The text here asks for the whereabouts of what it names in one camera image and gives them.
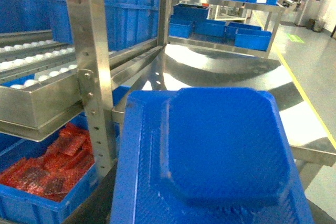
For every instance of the blue bin far shelf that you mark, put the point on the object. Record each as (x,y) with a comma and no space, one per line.
(252,39)

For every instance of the blue bin with red wrap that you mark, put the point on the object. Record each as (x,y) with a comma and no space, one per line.
(22,207)

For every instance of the steel shelf rack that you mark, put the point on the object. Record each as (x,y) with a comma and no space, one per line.
(34,113)

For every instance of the blue block part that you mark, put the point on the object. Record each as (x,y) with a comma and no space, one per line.
(178,164)

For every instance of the red bubble wrap bags pile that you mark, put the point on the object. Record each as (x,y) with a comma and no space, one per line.
(55,173)

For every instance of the small steel cart table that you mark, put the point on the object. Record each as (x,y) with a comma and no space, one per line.
(240,76)

